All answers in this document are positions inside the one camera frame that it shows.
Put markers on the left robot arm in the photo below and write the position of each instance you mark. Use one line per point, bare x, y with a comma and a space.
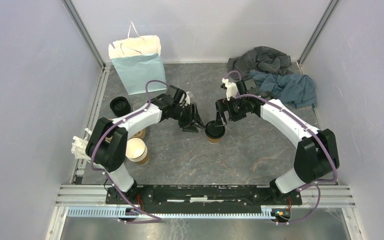
107, 146

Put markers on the light blue paper bag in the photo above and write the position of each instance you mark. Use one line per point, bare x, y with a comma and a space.
138, 63

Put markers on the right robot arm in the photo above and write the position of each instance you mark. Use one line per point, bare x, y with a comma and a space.
316, 159

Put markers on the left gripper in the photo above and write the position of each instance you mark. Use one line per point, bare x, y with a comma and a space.
191, 117

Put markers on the black coffee cup lid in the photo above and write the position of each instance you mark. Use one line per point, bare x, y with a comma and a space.
214, 131

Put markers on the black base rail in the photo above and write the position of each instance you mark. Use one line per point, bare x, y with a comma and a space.
154, 203

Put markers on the blue crumpled cloth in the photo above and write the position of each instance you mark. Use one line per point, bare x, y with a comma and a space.
298, 90

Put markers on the stack of paper cups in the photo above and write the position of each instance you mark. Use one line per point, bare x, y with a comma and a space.
137, 151

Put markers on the stack of black lids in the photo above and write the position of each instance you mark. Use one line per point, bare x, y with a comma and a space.
120, 106

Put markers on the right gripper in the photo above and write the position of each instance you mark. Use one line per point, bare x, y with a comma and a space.
224, 105

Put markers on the brown paper coffee cup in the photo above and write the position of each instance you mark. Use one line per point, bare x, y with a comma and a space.
213, 140

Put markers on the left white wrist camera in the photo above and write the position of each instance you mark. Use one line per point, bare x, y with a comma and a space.
186, 99

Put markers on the grey crumpled cloth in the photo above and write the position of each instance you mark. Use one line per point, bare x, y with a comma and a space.
262, 59

